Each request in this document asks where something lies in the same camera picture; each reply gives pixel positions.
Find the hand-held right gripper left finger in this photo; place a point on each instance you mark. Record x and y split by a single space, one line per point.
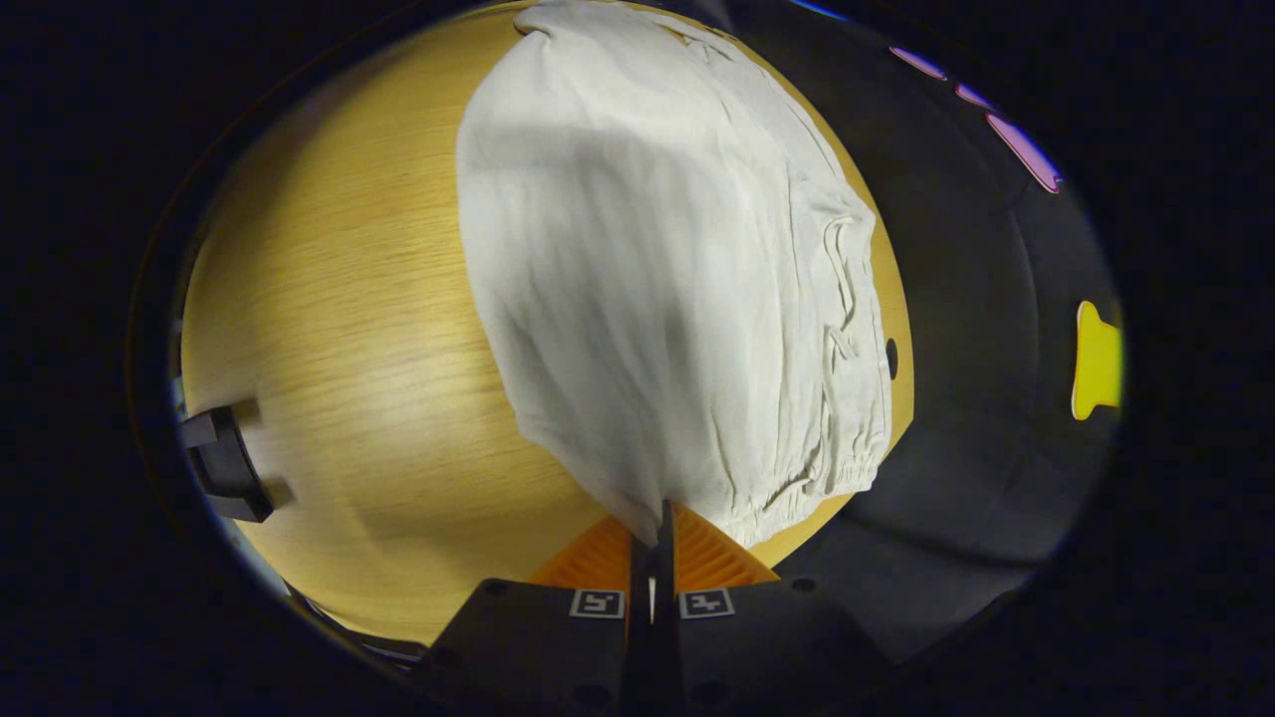
640 637

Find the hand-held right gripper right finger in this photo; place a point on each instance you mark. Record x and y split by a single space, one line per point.
667 637

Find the white jeans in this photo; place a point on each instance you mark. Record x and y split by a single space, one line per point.
647 279

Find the black backdrop cloth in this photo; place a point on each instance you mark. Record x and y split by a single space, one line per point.
976 299

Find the black table edge bracket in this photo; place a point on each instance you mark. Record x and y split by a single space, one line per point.
234 468

